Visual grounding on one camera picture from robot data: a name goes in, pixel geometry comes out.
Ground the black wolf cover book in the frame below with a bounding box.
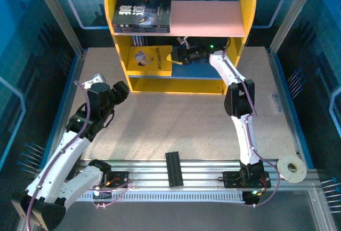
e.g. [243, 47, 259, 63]
[112, 0, 172, 28]

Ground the aluminium rail base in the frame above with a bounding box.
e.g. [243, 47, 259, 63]
[34, 158, 320, 204]

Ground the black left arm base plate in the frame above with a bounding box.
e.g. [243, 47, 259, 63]
[102, 171, 131, 189]

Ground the black rail bracket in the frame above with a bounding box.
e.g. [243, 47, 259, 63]
[165, 151, 184, 188]

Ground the white tape roll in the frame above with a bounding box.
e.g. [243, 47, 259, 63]
[276, 155, 307, 184]

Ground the aluminium frame post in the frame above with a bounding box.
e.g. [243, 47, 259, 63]
[28, 0, 84, 55]
[268, 0, 320, 55]

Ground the white slotted cable duct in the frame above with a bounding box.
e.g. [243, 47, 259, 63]
[76, 191, 246, 203]

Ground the yellow pink blue bookshelf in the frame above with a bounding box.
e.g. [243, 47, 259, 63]
[103, 0, 258, 95]

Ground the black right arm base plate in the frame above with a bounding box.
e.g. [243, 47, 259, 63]
[222, 170, 272, 189]

